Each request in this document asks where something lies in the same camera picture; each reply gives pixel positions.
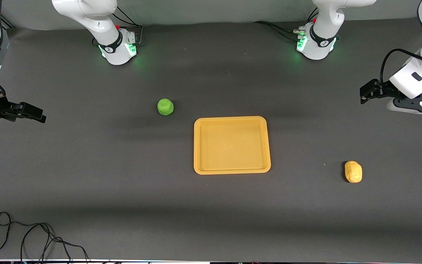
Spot yellow-brown potato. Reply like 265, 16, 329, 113
344, 161, 363, 183

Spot green apple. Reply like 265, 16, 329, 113
157, 98, 174, 116

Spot orange plastic tray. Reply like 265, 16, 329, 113
193, 116, 271, 175

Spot black left arm base cables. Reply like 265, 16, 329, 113
253, 7, 319, 41

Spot black arm base cables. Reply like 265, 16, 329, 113
113, 5, 144, 47
253, 7, 319, 41

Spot thin black loose cable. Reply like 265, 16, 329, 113
0, 212, 90, 264

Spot black right arm base cables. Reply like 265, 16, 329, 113
113, 5, 144, 47

